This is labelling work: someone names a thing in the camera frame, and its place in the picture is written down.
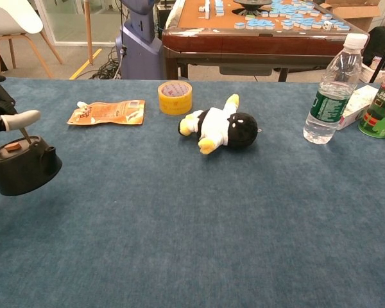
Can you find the white box with printed items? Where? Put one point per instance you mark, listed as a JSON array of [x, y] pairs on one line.
[[370, 72]]

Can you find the black mahjong table centre console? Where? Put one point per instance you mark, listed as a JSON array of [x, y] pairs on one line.
[[251, 4]]

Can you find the blue table cloth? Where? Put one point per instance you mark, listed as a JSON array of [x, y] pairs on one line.
[[192, 224]]

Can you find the green Pringles can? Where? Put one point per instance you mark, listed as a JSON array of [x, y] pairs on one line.
[[380, 115]]

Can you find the white dotted mahjong tile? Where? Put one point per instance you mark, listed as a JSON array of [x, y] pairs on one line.
[[328, 25]]

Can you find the white chair wooden legs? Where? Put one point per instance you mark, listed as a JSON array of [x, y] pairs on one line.
[[9, 16]]

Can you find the purple-blue robot base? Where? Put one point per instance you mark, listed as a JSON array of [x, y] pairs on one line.
[[141, 48]]

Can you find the yellow packing tape roll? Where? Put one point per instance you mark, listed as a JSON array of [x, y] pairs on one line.
[[176, 104]]

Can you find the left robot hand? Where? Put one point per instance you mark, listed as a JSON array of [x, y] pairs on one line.
[[0, 99]]

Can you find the wooden pole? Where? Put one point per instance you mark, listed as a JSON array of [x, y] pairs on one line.
[[88, 32]]

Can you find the orange snack pouch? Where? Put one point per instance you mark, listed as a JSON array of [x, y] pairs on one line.
[[109, 113]]

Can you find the cardboard box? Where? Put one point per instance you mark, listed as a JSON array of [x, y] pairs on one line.
[[356, 13]]

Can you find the upright row of mahjong tiles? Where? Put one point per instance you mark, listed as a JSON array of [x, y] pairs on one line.
[[207, 8]]

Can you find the white paper carton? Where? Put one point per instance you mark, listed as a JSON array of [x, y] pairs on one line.
[[356, 106]]

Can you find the brown mahjong table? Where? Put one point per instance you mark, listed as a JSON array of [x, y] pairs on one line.
[[244, 43]]

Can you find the clear plastic water bottle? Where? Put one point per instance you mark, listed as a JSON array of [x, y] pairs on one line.
[[327, 106]]

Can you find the black bag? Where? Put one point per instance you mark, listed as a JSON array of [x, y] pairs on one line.
[[380, 41]]

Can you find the black tripod leg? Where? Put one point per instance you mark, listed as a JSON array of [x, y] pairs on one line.
[[381, 64]]

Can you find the black cast iron teapot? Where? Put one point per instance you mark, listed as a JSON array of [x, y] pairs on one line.
[[19, 173]]

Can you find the black white penguin plush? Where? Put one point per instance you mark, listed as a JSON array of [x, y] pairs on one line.
[[221, 126]]

